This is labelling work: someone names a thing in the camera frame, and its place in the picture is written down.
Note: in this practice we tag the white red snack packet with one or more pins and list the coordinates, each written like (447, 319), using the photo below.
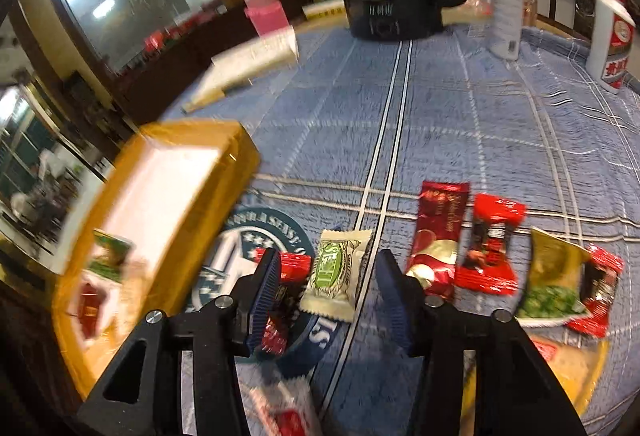
(286, 408)

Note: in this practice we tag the red candy packet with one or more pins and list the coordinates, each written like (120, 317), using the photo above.
(598, 291)

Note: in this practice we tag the blue plaid tablecloth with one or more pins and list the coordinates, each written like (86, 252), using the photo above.
(350, 133)

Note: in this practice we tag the dark red chocolate packet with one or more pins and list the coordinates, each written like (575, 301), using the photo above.
(435, 246)

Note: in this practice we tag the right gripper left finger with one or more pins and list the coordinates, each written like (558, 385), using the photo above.
(139, 392)

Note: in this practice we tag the white green candy packet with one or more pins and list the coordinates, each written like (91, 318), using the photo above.
(332, 285)

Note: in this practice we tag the yellow ruler box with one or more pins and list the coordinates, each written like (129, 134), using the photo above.
(332, 11)

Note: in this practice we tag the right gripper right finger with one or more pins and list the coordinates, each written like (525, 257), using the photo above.
(516, 391)

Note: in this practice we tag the gold cardboard tray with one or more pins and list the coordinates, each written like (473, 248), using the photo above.
(147, 234)

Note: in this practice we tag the green leafy snack packet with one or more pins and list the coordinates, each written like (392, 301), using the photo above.
(552, 292)

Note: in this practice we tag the white notebook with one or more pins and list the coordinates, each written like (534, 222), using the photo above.
(239, 65)

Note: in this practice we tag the pink water bottle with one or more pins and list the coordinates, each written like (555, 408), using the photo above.
(266, 15)

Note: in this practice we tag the white red liquor bottle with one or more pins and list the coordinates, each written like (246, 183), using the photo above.
(611, 41)

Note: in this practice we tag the salted egg biscuit packet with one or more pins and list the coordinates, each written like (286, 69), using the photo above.
(578, 369)

